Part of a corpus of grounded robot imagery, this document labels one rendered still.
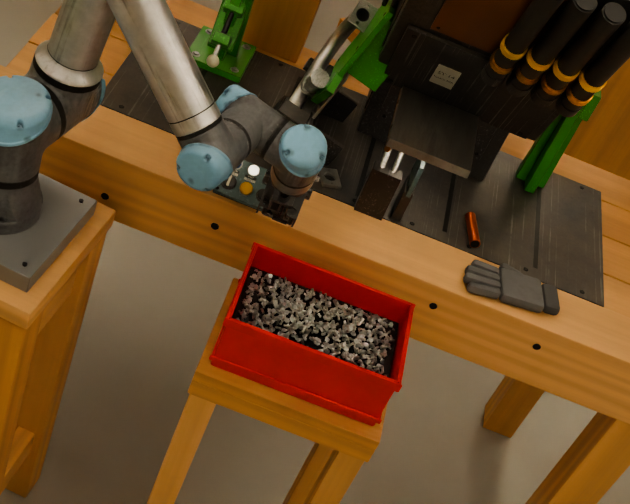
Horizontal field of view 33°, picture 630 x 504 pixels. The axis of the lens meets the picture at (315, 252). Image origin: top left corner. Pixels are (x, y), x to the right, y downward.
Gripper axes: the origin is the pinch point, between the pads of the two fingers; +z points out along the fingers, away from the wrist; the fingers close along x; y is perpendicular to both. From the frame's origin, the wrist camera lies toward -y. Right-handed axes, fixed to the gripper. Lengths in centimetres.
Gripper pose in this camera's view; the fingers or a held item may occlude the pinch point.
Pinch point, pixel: (282, 198)
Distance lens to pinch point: 198.5
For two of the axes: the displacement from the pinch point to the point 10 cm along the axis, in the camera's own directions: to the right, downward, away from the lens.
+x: 9.3, 3.7, 0.6
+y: -3.4, 9.0, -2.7
